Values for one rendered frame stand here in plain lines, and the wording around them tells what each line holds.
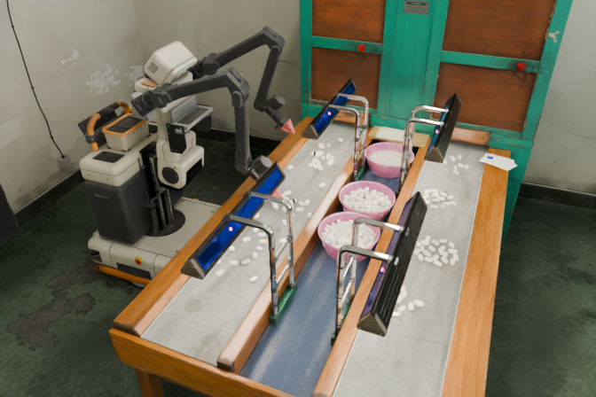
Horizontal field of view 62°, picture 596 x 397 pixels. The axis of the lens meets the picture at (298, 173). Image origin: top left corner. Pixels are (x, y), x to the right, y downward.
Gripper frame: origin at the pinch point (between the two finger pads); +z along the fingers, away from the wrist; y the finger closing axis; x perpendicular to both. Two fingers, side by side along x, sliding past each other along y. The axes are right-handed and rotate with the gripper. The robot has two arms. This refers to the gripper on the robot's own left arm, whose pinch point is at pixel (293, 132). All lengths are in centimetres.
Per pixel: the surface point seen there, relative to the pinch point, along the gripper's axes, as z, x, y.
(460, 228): 81, -54, -36
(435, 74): 33, -64, 43
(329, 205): 35, -18, -45
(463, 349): 86, -62, -104
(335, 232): 42, -21, -60
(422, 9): 2, -82, 44
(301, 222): 30, -10, -59
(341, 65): -8, -27, 44
